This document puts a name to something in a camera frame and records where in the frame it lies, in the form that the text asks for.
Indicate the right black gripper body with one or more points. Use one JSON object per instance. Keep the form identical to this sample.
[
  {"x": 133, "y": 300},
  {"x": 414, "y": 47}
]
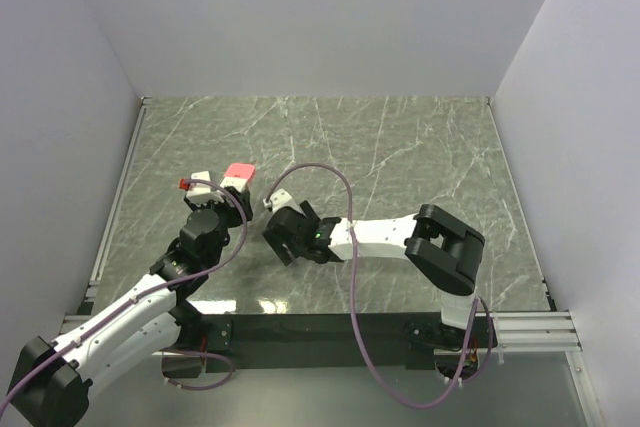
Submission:
[{"x": 278, "y": 245}]

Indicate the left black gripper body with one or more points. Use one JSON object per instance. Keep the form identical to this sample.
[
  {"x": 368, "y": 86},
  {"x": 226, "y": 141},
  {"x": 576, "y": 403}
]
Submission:
[{"x": 229, "y": 216}]

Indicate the pink plug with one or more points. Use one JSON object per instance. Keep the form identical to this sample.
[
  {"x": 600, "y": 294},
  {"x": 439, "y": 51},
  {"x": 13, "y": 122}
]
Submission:
[{"x": 242, "y": 171}]

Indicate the white socket cube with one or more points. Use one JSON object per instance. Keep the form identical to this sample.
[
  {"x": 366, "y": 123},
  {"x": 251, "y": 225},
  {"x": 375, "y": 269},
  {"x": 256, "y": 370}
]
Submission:
[{"x": 240, "y": 185}]

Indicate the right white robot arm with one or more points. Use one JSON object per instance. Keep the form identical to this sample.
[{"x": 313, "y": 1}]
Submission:
[{"x": 447, "y": 251}]

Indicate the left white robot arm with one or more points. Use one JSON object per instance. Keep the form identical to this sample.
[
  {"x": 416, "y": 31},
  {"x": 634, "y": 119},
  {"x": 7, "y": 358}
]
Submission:
[{"x": 55, "y": 381}]

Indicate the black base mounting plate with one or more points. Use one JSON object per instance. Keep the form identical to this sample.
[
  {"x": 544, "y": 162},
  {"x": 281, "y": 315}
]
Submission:
[{"x": 414, "y": 340}]

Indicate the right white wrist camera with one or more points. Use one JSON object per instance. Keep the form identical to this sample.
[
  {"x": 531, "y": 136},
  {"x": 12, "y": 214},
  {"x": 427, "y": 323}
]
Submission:
[{"x": 278, "y": 199}]

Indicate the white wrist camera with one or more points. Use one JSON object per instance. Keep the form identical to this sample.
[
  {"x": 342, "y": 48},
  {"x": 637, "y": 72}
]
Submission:
[
  {"x": 278, "y": 199},
  {"x": 200, "y": 192}
]

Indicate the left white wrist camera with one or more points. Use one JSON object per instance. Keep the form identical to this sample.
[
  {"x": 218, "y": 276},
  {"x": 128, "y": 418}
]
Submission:
[{"x": 200, "y": 192}]

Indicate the aluminium rail frame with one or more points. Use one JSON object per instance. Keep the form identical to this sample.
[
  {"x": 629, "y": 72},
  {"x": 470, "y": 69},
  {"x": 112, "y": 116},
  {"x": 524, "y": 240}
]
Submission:
[{"x": 377, "y": 157}]

